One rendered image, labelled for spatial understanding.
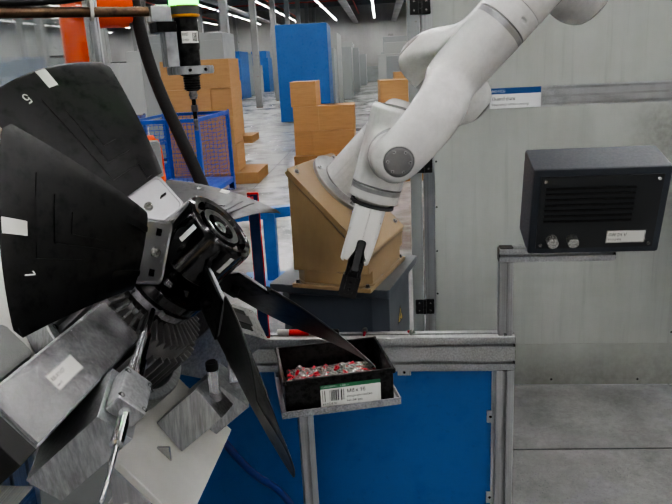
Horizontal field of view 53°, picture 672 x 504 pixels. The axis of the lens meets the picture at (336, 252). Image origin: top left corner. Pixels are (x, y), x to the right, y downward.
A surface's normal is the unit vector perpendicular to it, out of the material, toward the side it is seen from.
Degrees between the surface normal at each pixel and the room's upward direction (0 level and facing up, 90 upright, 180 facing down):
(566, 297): 90
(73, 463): 102
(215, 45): 90
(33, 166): 74
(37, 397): 50
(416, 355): 90
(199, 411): 84
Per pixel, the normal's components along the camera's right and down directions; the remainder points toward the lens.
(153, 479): 0.73, -0.64
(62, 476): 0.10, 0.46
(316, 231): -0.37, 0.26
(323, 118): -0.03, 0.27
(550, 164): -0.07, -0.86
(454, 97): 0.57, -0.32
